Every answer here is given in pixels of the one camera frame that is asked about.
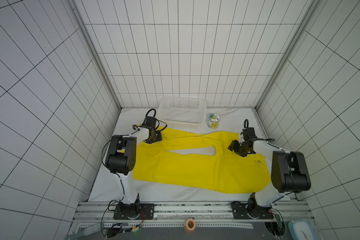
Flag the yellow trousers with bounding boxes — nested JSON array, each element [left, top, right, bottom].
[[133, 129, 271, 194]]

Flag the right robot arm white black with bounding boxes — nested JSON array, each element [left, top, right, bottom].
[[228, 119, 311, 220]]

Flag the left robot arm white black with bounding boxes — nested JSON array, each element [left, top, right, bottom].
[[102, 109, 163, 220]]

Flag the white plastic basket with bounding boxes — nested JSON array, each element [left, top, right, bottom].
[[156, 97, 207, 129]]

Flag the small jar yellow label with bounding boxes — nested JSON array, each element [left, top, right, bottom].
[[207, 114, 220, 130]]

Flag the brown tape roll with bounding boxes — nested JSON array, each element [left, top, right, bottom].
[[184, 219, 196, 234]]

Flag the white blue device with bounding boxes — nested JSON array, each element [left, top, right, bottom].
[[288, 221, 317, 240]]

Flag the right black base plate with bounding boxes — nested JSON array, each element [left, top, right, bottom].
[[231, 201, 274, 220]]

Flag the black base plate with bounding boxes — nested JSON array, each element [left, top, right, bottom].
[[231, 201, 274, 220], [113, 203, 155, 220]]

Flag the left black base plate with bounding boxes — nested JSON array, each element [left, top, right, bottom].
[[113, 203, 155, 220]]

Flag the aluminium mounting rail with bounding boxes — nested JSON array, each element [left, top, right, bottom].
[[69, 199, 317, 234]]

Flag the small circuit board with cables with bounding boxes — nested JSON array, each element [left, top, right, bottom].
[[105, 223, 142, 239]]

